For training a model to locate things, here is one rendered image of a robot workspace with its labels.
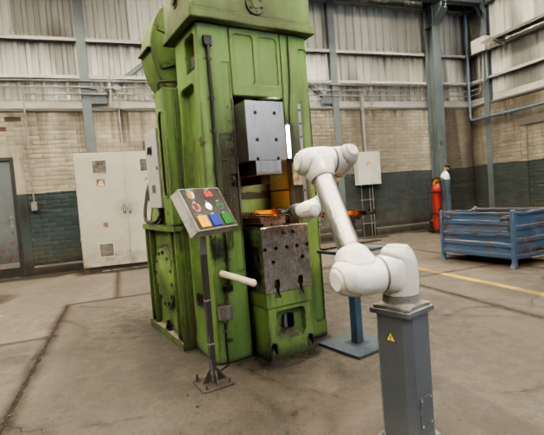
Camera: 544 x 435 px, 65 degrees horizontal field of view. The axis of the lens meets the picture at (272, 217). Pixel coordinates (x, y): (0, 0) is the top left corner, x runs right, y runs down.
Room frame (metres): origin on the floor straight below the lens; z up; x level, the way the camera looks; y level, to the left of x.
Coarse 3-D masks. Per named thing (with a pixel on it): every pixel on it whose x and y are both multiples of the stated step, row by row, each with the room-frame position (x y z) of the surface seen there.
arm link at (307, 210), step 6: (300, 204) 2.61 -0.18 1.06; (306, 204) 2.56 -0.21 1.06; (312, 204) 2.54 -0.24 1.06; (318, 204) 2.59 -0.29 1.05; (300, 210) 2.58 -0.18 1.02; (306, 210) 2.54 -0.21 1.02; (312, 210) 2.52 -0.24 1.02; (318, 210) 2.54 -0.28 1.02; (300, 216) 2.60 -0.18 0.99; (306, 216) 2.56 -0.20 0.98; (312, 216) 2.53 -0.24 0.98
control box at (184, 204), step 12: (180, 192) 2.42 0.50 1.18; (192, 192) 2.48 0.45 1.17; (204, 192) 2.56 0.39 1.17; (216, 192) 2.65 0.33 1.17; (180, 204) 2.41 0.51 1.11; (192, 204) 2.43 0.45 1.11; (204, 204) 2.50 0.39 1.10; (216, 204) 2.58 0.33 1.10; (180, 216) 2.41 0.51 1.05; (192, 216) 2.37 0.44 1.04; (192, 228) 2.37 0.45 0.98; (204, 228) 2.38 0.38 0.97; (216, 228) 2.46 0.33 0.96; (228, 228) 2.57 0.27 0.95
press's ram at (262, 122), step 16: (240, 112) 2.90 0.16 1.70; (256, 112) 2.89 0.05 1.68; (272, 112) 2.95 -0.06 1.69; (240, 128) 2.92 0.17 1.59; (256, 128) 2.89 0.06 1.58; (272, 128) 2.95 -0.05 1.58; (240, 144) 2.94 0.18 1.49; (256, 144) 2.88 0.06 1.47; (272, 144) 2.94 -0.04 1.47; (240, 160) 2.95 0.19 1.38; (256, 160) 2.88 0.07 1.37; (272, 160) 2.94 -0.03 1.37
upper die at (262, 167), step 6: (252, 162) 2.91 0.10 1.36; (258, 162) 2.88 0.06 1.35; (264, 162) 2.91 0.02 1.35; (270, 162) 2.93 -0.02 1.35; (276, 162) 2.95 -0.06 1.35; (240, 168) 3.07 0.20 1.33; (246, 168) 2.99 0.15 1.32; (252, 168) 2.92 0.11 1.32; (258, 168) 2.88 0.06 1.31; (264, 168) 2.90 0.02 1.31; (270, 168) 2.93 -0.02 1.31; (276, 168) 2.95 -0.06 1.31; (240, 174) 3.08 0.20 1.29; (246, 174) 3.00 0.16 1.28; (252, 174) 2.92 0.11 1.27; (258, 174) 2.88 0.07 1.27; (264, 174) 2.95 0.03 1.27; (270, 174) 3.01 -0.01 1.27
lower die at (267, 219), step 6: (246, 216) 3.14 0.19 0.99; (252, 216) 3.06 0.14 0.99; (258, 216) 2.98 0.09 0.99; (264, 216) 2.91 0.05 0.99; (270, 216) 2.91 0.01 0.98; (276, 216) 2.94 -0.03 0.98; (282, 216) 2.96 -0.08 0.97; (246, 222) 3.05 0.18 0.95; (252, 222) 2.97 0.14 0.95; (258, 222) 2.89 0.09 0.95; (264, 222) 2.89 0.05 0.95; (270, 222) 2.91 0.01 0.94; (276, 222) 2.94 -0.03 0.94; (282, 222) 2.96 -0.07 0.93
